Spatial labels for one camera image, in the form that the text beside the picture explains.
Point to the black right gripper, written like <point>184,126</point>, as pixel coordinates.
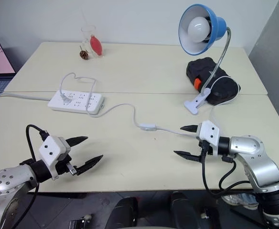
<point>208,149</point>

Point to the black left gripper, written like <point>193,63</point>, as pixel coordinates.
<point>63,167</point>

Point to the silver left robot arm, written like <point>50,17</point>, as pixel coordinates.
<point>8,177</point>

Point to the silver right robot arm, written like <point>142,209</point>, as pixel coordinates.
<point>249,145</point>

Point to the white plug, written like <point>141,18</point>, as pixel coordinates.
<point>66,99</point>

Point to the blue gooseneck clip desk lamp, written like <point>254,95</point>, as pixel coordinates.
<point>216,23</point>

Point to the white power strip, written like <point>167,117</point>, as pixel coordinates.
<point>82,105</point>

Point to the dark rounded shape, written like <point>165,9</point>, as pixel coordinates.
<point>182,210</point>

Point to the shiny chrome metal part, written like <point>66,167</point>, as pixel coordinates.
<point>78,223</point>

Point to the black case with orange latch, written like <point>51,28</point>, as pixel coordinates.
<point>201,69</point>

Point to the white sneaker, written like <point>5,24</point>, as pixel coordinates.
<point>239,201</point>

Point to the brown pine cone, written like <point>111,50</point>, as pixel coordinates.
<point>83,54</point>

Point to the red rubber bulb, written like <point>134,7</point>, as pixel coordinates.
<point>96,45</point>

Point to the white round light bulb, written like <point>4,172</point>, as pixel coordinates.
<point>198,29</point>

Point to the clear glass beaker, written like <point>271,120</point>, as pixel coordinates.
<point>85,32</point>

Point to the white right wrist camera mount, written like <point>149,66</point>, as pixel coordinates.
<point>208,131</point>

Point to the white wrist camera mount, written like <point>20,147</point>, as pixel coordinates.
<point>50,148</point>
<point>208,131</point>

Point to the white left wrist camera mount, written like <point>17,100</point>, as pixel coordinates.
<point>50,148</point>

